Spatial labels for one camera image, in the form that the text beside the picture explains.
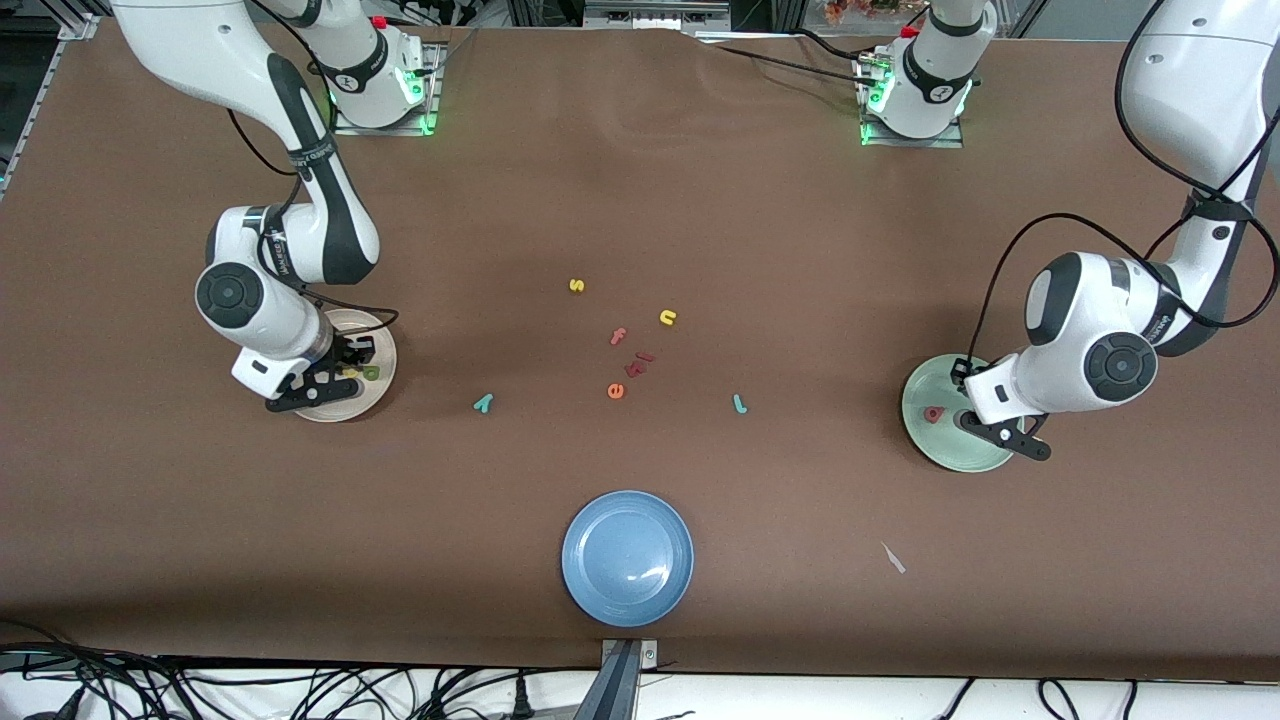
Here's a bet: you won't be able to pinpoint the beige round plate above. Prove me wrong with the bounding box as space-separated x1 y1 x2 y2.
290 308 398 423

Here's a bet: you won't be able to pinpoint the pale green round plate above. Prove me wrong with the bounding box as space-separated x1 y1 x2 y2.
901 355 1021 473

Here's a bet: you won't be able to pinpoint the brown table cover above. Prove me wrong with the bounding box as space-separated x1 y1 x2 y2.
0 18 1280 683

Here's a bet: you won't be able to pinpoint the blue round plate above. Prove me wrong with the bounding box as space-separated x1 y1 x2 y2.
561 489 695 629

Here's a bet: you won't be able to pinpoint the orange artificial flowers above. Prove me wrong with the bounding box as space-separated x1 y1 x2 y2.
825 0 926 26

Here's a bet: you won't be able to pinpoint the grey metal box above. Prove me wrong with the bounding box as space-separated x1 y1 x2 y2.
585 0 731 31

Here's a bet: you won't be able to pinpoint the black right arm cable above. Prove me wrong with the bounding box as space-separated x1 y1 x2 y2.
228 0 401 347

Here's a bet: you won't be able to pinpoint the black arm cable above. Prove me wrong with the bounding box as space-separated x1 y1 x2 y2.
962 0 1280 366
228 0 401 347

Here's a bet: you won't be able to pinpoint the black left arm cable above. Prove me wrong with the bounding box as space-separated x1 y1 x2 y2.
962 0 1280 366

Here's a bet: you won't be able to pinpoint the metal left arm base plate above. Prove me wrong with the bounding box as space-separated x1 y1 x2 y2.
858 55 966 149

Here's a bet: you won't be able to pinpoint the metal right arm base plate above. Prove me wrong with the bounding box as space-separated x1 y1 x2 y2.
332 45 441 136

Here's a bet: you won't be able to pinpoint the black table cable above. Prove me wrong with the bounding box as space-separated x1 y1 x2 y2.
790 28 879 63
712 42 873 81

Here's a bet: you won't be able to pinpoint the black floor cable tangle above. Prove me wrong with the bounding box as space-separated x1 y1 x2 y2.
0 620 601 720

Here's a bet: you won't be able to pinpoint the aluminium table edge rail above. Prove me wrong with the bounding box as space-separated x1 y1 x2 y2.
0 15 101 196

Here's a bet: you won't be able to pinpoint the grey metal camera bracket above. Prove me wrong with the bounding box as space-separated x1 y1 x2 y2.
600 638 659 720

